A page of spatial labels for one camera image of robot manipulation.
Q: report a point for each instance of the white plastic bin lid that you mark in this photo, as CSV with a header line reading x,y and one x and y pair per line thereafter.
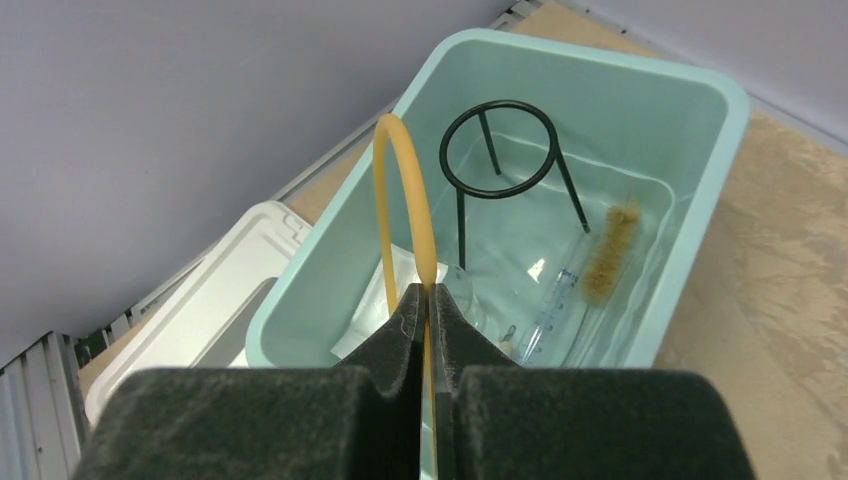
x,y
204,322

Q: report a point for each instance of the teal plastic bin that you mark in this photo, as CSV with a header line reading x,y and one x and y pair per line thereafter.
x,y
523,142

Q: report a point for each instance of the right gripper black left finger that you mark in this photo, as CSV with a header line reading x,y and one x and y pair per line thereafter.
x,y
359,419

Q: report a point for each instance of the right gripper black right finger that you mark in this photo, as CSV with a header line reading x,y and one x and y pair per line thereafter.
x,y
496,420

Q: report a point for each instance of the graduated cylinder blue base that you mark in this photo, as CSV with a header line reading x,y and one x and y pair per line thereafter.
x,y
547,341

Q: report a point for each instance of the bristle test tube brush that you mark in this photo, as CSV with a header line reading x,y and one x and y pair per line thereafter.
x,y
607,261

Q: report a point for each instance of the clear petri dish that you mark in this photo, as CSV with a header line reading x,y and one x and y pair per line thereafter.
x,y
459,284

